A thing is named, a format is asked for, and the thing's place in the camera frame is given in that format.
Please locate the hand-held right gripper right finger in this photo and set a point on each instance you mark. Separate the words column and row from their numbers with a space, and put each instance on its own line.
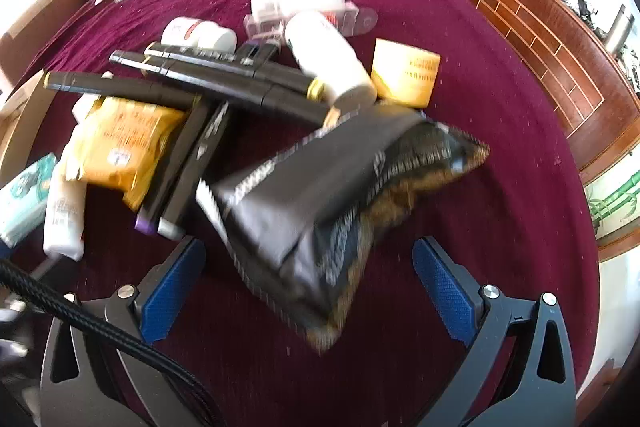
column 442, row 292

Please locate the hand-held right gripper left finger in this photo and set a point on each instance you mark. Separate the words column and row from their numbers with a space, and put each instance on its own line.
column 167, row 292

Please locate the black marker purple cap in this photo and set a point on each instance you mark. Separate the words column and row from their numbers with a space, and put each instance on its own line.
column 172, row 177

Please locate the black marker grey cap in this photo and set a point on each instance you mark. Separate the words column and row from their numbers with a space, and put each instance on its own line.
column 197, row 177

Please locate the black snack bag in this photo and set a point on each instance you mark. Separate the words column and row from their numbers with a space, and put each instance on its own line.
column 300, row 197

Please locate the cardboard box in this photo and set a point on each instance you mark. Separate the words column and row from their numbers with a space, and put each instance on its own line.
column 20, row 127

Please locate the clear red candle package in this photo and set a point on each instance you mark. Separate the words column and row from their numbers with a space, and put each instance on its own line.
column 361, row 22

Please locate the white tube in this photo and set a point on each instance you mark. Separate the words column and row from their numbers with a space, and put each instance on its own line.
column 62, row 217

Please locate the orange wipes packet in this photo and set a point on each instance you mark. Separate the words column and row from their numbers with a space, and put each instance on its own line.
column 125, row 142

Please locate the maroon velvet cloth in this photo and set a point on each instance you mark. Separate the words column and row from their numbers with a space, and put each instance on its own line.
column 500, row 132

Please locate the teal tissue pack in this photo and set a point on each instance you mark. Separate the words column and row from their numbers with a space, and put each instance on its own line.
column 25, row 197

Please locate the yellow jar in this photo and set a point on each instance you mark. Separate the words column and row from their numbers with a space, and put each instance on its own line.
column 405, row 74

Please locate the black marker gold cap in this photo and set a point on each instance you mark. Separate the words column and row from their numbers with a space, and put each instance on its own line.
column 280, row 77

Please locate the white red label bottle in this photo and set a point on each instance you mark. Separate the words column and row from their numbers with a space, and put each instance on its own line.
column 200, row 36

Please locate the brown wooden board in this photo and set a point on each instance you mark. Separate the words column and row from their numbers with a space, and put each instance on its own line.
column 40, row 37

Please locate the steel tumbler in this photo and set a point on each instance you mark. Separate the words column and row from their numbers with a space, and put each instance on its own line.
column 619, row 29

